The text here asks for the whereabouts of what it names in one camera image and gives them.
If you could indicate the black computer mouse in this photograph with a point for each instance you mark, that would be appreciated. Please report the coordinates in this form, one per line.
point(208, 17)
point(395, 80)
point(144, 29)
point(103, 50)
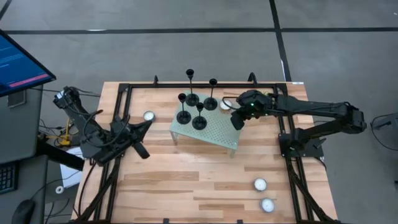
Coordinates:
point(23, 213)

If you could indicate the black metal candlestick holder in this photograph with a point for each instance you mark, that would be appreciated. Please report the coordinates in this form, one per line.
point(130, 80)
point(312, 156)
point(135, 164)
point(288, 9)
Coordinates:
point(192, 100)
point(199, 123)
point(183, 118)
point(210, 104)

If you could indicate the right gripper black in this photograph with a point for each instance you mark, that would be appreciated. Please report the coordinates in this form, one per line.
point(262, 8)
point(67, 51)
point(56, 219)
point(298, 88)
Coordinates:
point(256, 105)

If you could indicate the large blue-screen monitor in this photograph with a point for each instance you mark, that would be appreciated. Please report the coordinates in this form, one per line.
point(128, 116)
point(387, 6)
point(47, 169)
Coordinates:
point(18, 65)

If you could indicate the green perforated metal shelf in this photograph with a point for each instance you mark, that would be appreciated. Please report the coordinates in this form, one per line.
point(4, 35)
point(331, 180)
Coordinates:
point(217, 130)

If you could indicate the white tape roll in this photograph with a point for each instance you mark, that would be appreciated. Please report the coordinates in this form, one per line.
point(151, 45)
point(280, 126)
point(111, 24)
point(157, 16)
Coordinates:
point(56, 190)

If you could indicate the black aluminium rig frame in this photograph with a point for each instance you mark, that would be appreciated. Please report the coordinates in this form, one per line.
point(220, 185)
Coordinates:
point(168, 85)

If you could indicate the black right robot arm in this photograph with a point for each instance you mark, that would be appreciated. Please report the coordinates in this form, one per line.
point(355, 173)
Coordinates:
point(326, 110)

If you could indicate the amber glass jar candle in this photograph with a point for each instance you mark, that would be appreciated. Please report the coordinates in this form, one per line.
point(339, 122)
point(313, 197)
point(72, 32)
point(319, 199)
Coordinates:
point(225, 104)

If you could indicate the white paper sheet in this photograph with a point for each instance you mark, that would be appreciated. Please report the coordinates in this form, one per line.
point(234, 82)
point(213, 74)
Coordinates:
point(70, 174)

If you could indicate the grey desk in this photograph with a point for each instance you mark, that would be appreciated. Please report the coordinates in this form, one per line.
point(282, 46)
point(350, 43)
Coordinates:
point(28, 183)

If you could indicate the black keyboard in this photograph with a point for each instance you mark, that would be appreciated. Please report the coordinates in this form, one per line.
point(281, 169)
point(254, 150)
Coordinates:
point(7, 179)

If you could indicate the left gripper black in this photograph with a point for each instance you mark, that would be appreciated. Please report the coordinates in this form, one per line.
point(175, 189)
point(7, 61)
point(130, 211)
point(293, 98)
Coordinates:
point(122, 133)

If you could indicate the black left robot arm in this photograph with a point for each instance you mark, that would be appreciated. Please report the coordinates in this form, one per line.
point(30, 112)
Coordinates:
point(77, 115)

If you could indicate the brown patterned bowl candle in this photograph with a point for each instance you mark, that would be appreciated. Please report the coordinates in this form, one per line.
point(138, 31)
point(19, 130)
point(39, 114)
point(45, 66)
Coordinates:
point(260, 184)

